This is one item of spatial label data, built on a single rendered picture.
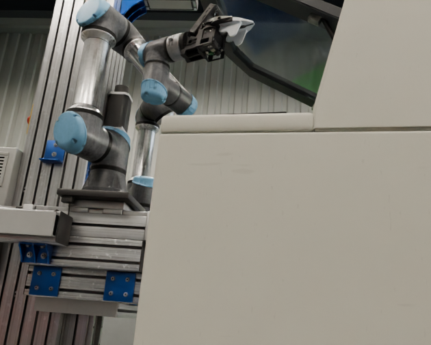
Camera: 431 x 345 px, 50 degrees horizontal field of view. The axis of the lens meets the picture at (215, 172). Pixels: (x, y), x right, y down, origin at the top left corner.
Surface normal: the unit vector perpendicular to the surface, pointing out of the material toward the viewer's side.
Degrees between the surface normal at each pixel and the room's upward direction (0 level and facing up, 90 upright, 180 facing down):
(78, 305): 90
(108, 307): 90
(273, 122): 90
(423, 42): 90
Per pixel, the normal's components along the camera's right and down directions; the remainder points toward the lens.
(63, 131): -0.51, -0.17
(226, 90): -0.08, -0.31
